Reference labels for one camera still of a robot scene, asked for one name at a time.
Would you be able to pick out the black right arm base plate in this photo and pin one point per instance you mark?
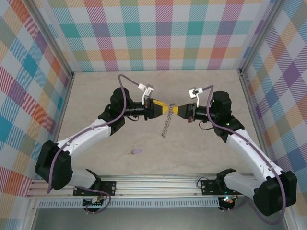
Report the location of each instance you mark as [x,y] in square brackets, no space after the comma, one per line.
[208,188]

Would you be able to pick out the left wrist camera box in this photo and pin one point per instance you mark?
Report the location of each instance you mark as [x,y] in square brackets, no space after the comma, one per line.
[149,90]

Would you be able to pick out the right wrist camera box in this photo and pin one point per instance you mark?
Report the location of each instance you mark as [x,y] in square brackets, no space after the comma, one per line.
[193,93]

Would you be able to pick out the aluminium mounting rail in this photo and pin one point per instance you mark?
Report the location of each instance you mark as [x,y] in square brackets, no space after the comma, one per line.
[156,187]

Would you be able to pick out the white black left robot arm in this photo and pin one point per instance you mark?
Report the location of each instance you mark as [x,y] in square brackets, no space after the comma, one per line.
[84,136]

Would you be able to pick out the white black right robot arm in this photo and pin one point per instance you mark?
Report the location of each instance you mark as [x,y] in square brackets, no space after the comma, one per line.
[251,153]

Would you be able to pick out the aluminium table edge rail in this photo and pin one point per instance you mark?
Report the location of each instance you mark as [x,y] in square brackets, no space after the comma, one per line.
[62,115]
[253,115]

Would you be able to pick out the grey metal shelf panel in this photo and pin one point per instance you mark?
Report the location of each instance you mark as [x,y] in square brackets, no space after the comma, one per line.
[156,219]

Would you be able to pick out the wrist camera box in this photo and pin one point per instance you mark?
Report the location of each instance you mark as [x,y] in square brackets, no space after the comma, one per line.
[193,93]
[149,90]

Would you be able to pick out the electronics board with lit LED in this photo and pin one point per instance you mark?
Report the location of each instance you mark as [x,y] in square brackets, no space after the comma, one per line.
[226,202]

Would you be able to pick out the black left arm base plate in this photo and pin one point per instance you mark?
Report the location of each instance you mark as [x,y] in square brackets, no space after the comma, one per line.
[110,188]

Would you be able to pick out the black electronics board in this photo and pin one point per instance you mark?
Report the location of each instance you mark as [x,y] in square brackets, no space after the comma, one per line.
[94,203]

